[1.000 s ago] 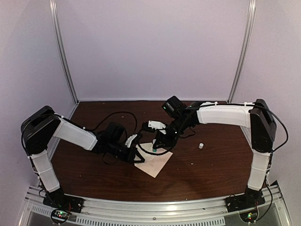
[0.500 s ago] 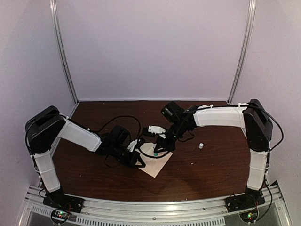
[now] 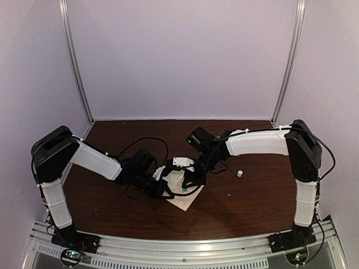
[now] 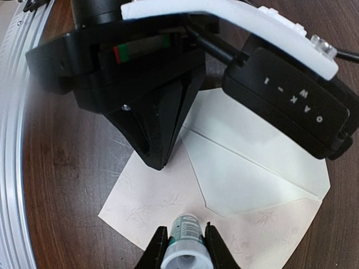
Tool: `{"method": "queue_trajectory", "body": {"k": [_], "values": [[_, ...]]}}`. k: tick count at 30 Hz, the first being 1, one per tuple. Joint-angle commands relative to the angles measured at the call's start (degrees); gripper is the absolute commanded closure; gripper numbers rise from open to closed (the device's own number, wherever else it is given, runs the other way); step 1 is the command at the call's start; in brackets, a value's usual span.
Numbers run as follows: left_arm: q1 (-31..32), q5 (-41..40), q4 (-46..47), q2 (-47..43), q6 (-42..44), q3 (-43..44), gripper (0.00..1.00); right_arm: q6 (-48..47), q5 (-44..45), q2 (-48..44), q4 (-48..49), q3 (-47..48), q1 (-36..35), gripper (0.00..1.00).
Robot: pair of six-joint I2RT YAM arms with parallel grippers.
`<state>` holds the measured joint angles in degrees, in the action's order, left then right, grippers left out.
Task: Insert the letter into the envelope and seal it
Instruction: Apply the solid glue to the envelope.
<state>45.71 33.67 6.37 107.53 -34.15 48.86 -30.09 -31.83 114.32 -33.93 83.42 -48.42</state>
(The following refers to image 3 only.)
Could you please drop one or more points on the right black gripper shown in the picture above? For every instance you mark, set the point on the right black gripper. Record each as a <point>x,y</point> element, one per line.
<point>189,177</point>

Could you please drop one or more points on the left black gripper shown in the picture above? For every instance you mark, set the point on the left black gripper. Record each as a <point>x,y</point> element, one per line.
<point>159,190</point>

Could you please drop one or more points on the beige envelope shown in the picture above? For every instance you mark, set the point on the beige envelope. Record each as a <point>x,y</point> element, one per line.
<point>175,180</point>

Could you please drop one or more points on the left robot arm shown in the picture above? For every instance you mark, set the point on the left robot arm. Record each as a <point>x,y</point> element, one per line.
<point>55,156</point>

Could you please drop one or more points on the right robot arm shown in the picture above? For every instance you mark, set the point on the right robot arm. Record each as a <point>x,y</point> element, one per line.
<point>295,141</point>

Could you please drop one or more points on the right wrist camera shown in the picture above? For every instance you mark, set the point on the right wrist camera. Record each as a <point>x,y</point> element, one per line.
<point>183,163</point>

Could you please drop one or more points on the aluminium front rail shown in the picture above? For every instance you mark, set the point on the aluminium front rail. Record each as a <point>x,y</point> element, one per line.
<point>117,252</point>

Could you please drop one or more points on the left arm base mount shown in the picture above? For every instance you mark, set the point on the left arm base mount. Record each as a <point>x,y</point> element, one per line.
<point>70,238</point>

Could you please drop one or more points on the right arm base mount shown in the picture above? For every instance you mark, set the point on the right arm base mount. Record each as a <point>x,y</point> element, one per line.
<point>297,237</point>

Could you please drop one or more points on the right aluminium frame post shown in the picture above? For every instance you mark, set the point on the right aluminium frame post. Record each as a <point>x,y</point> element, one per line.
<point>293,49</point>

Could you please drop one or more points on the aluminium frame post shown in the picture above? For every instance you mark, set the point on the aluminium frame post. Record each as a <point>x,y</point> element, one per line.
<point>63,8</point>
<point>293,49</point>

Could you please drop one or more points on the left aluminium frame post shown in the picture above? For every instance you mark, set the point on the left aluminium frame post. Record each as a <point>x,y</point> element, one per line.
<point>63,8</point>

